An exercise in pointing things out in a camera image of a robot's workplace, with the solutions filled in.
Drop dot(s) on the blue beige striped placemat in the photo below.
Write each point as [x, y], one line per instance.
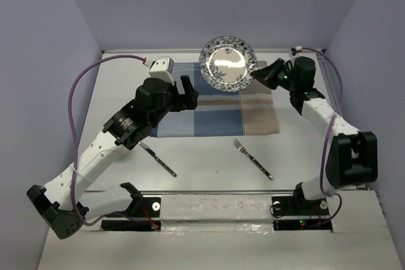
[249, 112]

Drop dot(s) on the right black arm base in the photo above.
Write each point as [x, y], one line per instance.
[289, 216]

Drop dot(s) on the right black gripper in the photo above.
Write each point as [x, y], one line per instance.
[268, 74]

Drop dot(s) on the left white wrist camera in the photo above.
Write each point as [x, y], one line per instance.
[162, 69]

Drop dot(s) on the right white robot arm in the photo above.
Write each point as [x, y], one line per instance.
[349, 156]

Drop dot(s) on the silver fork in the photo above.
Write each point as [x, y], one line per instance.
[243, 150]

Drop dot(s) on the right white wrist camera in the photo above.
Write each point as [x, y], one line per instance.
[295, 51]

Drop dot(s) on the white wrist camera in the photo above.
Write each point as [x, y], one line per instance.
[162, 69]
[295, 51]

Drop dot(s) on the silver knife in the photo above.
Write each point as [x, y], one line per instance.
[157, 159]

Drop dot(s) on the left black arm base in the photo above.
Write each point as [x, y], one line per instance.
[141, 216]

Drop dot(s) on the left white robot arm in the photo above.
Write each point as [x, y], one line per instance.
[64, 203]

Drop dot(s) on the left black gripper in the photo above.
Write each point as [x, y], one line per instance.
[191, 96]

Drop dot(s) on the blue floral plate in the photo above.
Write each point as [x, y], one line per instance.
[226, 63]

